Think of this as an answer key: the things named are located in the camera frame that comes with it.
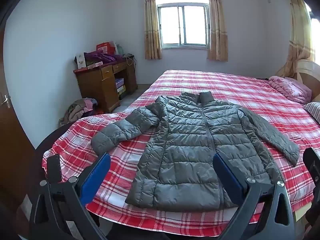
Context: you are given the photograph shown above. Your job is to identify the beige patterned curtain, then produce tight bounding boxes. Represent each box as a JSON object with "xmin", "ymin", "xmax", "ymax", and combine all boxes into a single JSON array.
[
  {"xmin": 143, "ymin": 0, "xmax": 162, "ymax": 60},
  {"xmin": 206, "ymin": 0, "xmax": 228, "ymax": 61},
  {"xmin": 275, "ymin": 0, "xmax": 316, "ymax": 78}
]

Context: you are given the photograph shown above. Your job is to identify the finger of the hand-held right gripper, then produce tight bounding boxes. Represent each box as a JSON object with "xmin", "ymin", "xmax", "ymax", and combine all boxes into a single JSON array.
[{"xmin": 302, "ymin": 147, "xmax": 320, "ymax": 193}]

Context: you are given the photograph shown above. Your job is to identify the grey puffer jacket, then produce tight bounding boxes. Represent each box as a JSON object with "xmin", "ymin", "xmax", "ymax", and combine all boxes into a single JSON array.
[{"xmin": 90, "ymin": 92, "xmax": 300, "ymax": 211}]

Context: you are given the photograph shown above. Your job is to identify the striped pillow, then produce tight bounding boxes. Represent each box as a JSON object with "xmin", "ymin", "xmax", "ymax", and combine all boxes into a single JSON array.
[{"xmin": 303, "ymin": 102, "xmax": 320, "ymax": 125}]

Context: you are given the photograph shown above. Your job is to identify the purple clothes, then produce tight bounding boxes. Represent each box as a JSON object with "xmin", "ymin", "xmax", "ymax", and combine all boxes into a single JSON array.
[{"xmin": 84, "ymin": 50, "xmax": 123, "ymax": 67}]

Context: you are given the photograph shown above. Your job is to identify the brown wooden door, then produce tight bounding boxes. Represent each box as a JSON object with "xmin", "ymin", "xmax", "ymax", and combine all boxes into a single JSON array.
[{"xmin": 0, "ymin": 27, "xmax": 35, "ymax": 205}]

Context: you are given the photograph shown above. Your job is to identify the pink folded quilt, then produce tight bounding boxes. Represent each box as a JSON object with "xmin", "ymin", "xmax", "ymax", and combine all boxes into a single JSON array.
[{"xmin": 268, "ymin": 76, "xmax": 313, "ymax": 105}]

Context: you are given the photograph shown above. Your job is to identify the metal door handle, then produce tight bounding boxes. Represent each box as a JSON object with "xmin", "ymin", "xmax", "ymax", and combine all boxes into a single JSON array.
[{"xmin": 1, "ymin": 94, "xmax": 12, "ymax": 108}]

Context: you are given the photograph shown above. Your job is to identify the red box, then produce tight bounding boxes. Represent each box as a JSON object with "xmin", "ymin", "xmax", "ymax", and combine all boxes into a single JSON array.
[{"xmin": 96, "ymin": 42, "xmax": 117, "ymax": 55}]

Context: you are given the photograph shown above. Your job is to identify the bed with red plaid sheet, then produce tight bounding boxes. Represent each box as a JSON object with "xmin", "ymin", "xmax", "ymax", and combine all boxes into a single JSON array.
[{"xmin": 41, "ymin": 69, "xmax": 320, "ymax": 237}]

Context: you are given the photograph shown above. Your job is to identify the cream wooden headboard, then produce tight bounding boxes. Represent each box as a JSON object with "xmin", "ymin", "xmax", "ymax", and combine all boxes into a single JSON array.
[{"xmin": 292, "ymin": 59, "xmax": 320, "ymax": 103}]

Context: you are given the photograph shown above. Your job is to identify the white box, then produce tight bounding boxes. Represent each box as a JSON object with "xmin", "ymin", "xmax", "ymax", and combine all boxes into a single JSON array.
[{"xmin": 76, "ymin": 53, "xmax": 87, "ymax": 70}]

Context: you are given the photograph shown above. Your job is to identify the brown wooden desk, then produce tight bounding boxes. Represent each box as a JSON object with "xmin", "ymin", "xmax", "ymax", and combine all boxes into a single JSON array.
[{"xmin": 73, "ymin": 61, "xmax": 138, "ymax": 113}]

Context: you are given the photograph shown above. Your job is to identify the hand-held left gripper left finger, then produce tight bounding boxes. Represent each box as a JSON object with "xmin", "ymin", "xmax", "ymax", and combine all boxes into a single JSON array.
[{"xmin": 29, "ymin": 152, "xmax": 112, "ymax": 240}]

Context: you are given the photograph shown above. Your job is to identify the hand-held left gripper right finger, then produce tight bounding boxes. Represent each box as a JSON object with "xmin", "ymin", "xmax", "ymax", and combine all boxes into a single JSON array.
[{"xmin": 212, "ymin": 152, "xmax": 296, "ymax": 240}]

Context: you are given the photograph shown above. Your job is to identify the stack of boxes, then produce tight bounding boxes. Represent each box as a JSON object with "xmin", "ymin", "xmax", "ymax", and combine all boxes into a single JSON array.
[{"xmin": 115, "ymin": 78, "xmax": 126, "ymax": 95}]

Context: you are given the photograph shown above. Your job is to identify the window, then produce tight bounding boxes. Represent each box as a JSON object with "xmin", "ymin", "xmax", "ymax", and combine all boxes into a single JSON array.
[{"xmin": 155, "ymin": 0, "xmax": 210, "ymax": 49}]

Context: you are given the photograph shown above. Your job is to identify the pile of clothes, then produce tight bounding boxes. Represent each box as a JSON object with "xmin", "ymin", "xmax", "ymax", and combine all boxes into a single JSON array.
[{"xmin": 59, "ymin": 97, "xmax": 104, "ymax": 128}]

